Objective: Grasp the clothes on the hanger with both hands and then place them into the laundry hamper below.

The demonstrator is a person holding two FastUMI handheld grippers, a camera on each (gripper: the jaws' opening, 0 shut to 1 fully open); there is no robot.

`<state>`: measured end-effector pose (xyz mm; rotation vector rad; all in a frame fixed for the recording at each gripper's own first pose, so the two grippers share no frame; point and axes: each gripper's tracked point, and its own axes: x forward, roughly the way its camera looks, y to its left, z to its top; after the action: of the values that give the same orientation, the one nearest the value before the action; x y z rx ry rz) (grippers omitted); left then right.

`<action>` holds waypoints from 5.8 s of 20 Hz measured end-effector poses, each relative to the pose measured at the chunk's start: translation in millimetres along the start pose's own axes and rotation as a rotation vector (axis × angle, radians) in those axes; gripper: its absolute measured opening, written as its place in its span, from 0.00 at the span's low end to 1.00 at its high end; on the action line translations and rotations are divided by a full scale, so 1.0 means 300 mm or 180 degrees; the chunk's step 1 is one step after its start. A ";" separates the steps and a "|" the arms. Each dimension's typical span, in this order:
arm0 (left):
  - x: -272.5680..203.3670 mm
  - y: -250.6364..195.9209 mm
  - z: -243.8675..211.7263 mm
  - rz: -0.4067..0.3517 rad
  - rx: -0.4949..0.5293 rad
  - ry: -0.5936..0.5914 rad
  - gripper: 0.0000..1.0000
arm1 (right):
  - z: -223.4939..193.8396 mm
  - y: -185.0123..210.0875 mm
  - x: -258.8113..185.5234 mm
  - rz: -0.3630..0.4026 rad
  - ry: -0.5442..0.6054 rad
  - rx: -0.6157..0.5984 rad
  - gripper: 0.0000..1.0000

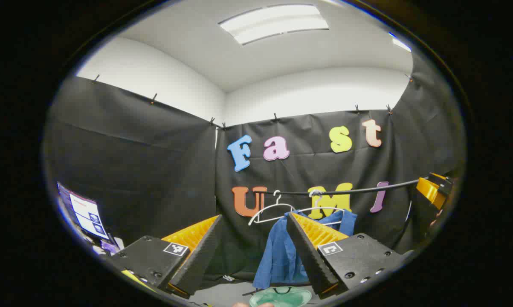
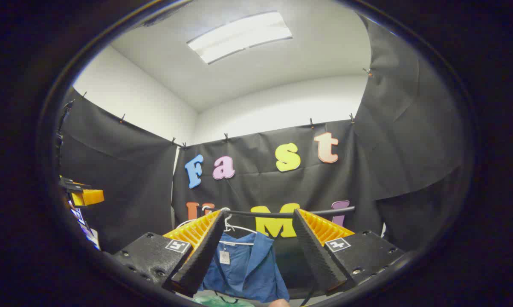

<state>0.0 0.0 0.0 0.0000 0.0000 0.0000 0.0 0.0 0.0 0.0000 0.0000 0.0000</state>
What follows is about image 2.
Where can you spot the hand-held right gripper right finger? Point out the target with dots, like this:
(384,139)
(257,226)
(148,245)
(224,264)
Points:
(318,256)

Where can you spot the black clothes rail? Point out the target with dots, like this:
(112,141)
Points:
(260,213)

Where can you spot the white plastic hanger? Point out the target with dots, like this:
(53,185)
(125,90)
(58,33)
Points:
(187,222)

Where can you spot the black backdrop cloth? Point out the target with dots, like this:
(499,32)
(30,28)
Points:
(132,179)

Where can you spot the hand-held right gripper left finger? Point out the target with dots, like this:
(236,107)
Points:
(205,256)

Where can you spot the green laundry hamper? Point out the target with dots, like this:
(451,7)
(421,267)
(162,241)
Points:
(209,302)

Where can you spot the ceiling light panel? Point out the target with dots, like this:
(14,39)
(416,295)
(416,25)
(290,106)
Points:
(239,36)

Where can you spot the blue ribbed garment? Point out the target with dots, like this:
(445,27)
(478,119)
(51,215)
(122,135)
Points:
(256,273)

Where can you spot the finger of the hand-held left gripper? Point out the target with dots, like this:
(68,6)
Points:
(92,197)

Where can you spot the white hanger with taped hook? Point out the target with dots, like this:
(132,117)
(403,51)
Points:
(227,219)

